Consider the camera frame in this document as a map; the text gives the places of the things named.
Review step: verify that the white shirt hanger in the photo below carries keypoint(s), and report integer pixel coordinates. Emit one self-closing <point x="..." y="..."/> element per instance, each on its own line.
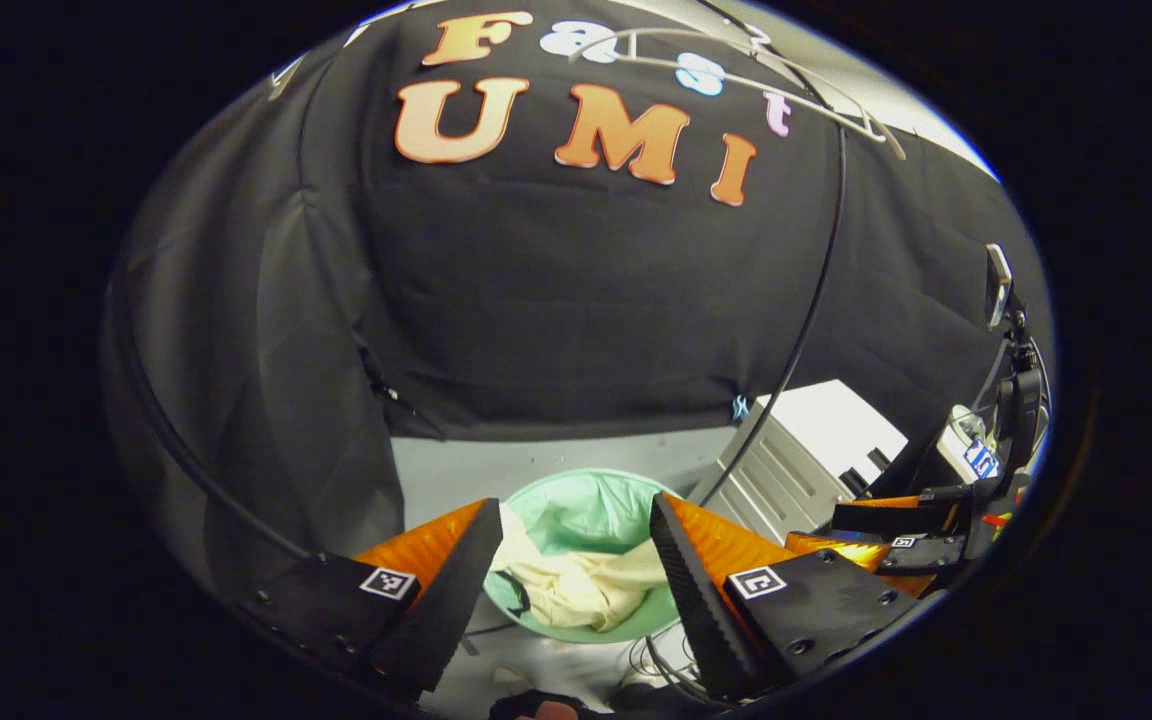
<point x="736" y="91"/>

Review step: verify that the white box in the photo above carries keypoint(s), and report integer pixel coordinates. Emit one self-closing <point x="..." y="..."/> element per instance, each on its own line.
<point x="816" y="430"/>

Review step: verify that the green laundry hamper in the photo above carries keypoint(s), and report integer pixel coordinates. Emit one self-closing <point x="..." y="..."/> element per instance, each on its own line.
<point x="586" y="505"/>

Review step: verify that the white side table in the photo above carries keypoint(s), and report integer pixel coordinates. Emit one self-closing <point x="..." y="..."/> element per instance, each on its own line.
<point x="958" y="435"/>

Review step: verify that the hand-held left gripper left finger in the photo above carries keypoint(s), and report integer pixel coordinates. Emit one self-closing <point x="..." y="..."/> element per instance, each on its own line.
<point x="456" y="590"/>

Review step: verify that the blue printed card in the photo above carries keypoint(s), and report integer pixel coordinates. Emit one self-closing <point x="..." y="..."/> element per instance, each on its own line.
<point x="981" y="458"/>

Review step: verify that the black backdrop cloth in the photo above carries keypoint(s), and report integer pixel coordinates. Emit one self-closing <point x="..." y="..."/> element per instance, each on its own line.
<point x="586" y="300"/>

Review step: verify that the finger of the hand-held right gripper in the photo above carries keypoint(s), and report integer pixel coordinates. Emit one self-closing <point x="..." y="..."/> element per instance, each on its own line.
<point x="896" y="518"/>
<point x="921" y="565"/>

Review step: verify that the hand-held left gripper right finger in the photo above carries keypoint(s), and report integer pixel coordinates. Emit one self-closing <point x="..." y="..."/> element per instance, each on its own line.
<point x="696" y="600"/>

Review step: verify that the cream button shirt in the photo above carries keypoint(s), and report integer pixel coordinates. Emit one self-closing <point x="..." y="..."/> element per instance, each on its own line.
<point x="586" y="590"/>

